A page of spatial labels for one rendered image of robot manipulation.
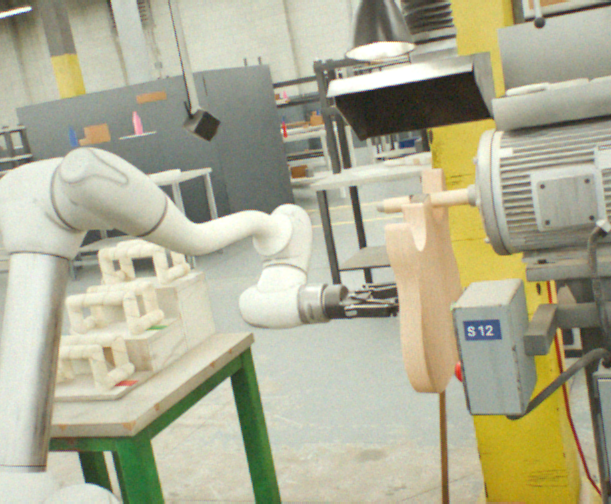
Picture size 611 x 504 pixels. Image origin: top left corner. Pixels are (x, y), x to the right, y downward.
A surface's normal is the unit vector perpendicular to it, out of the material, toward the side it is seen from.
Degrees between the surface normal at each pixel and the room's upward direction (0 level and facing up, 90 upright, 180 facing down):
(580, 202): 90
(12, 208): 70
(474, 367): 90
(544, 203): 90
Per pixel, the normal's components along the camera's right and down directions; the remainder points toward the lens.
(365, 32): -0.50, -0.24
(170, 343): 0.90, -0.09
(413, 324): -0.39, -0.04
